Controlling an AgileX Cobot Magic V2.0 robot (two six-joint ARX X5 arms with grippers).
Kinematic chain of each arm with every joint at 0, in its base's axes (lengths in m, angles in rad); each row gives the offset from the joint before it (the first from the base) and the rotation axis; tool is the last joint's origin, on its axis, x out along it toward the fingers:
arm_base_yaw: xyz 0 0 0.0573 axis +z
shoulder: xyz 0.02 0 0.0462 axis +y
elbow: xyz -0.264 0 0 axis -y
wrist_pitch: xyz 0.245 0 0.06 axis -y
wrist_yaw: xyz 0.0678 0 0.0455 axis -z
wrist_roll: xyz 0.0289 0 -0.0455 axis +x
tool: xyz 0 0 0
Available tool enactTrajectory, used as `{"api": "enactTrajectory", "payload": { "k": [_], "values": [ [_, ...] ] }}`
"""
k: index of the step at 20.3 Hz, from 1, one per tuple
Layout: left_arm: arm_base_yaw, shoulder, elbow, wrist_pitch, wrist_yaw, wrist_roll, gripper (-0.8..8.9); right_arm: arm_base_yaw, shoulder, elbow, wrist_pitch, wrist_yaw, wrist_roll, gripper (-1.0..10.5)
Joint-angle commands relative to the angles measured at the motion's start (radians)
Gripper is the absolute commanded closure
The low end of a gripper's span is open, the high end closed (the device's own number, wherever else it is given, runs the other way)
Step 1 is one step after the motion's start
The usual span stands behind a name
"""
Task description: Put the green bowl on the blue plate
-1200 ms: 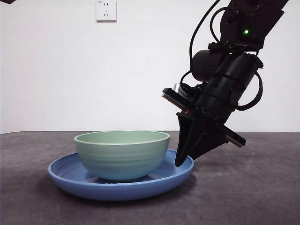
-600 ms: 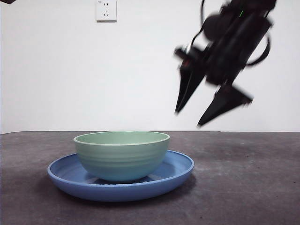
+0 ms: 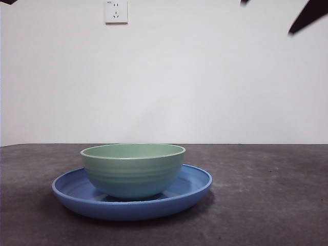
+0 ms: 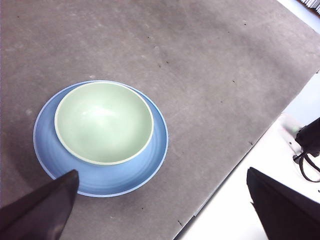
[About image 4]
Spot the blue plate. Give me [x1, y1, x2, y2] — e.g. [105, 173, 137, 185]
[33, 79, 170, 198]

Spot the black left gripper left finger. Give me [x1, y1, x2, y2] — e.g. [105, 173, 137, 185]
[0, 169, 80, 240]

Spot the black cable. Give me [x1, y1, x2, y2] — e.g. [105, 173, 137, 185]
[292, 151, 320, 183]

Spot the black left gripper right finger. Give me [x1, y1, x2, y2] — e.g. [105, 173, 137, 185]
[246, 166, 320, 240]

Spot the green ribbed bowl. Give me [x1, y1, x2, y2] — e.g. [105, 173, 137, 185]
[54, 81, 155, 166]

